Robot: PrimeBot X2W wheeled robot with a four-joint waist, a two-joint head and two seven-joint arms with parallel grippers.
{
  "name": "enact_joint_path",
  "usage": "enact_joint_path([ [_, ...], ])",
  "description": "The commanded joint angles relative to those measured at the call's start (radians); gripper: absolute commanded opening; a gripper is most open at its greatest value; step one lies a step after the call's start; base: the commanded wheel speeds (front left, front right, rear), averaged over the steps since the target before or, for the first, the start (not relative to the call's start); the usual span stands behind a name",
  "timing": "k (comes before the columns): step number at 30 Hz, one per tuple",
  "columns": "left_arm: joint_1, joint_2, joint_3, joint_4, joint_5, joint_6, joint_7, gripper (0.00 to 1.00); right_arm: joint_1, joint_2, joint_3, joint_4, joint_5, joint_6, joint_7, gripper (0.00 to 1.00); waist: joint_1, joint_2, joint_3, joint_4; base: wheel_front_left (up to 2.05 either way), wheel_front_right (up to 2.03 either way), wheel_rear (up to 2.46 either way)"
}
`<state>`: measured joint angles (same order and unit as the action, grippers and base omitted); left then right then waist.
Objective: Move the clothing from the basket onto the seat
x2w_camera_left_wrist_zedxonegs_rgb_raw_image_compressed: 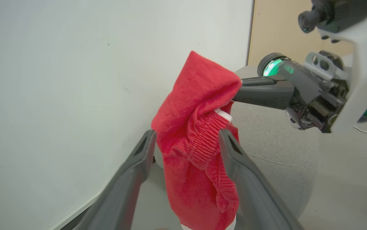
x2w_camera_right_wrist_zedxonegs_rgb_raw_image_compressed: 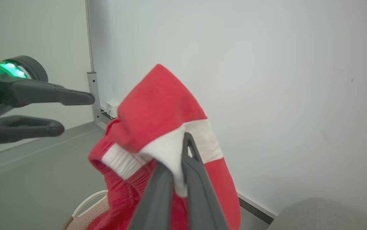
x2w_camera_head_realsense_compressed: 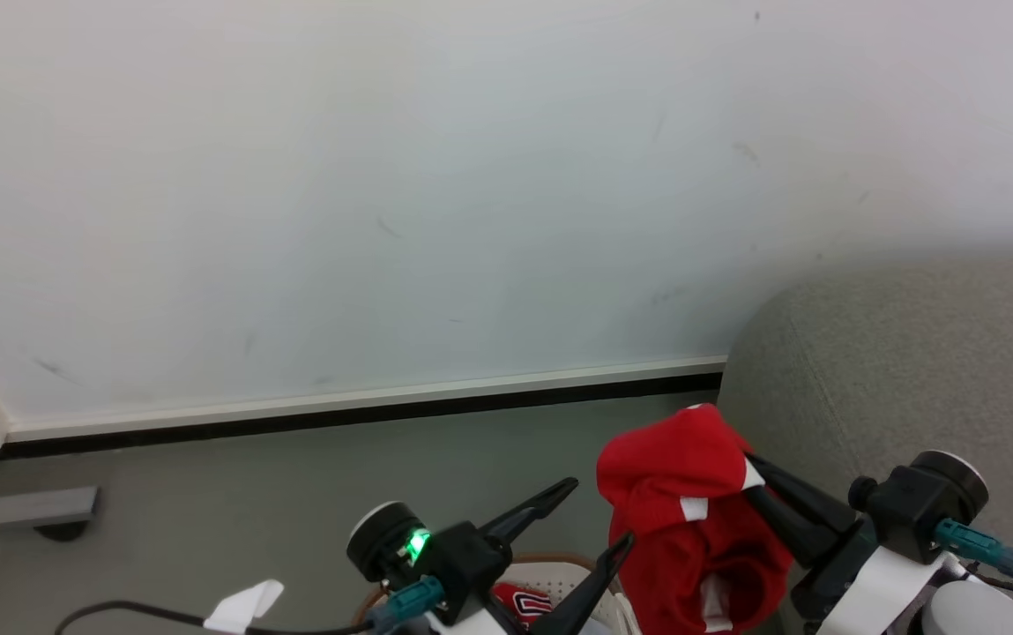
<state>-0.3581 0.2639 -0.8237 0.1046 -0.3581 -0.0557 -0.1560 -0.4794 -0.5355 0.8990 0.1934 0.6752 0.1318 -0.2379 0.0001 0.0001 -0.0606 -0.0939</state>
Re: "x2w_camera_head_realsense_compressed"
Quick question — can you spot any teal camera connector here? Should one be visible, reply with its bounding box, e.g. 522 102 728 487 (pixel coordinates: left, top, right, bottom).
372 577 446 634
933 519 1013 580

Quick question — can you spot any white and black baseboard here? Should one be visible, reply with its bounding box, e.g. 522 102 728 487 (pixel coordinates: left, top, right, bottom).
2 355 729 452

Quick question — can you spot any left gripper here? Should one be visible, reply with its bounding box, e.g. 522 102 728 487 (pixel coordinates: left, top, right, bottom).
428 477 637 635

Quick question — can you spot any white laundry basket brown rim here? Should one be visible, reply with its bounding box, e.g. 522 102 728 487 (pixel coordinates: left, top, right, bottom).
354 553 641 635

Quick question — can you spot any grey metal floor bracket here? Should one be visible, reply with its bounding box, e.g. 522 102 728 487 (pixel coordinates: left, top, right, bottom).
0 486 102 542

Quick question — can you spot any grey fabric sofa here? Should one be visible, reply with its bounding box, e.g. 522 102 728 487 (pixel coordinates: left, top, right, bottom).
716 254 1013 635

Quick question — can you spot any red garment with white trim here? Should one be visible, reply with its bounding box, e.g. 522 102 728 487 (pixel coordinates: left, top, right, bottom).
596 404 795 635

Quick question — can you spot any red garment with black print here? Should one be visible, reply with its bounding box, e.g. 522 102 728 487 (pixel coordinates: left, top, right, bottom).
492 582 556 632

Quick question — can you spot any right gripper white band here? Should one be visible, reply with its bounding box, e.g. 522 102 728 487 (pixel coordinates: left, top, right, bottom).
740 453 950 635

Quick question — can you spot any white cable tag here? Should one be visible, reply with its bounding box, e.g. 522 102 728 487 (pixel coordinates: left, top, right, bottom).
203 579 286 635

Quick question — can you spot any teal left camera connector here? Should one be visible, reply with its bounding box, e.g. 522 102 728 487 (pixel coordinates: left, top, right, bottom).
372 577 446 634

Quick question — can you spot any teal right camera connector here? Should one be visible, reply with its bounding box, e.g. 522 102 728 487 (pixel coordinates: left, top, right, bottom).
933 519 1013 580

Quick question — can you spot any black left camera cable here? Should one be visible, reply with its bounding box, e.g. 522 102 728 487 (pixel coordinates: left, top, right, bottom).
54 600 376 635

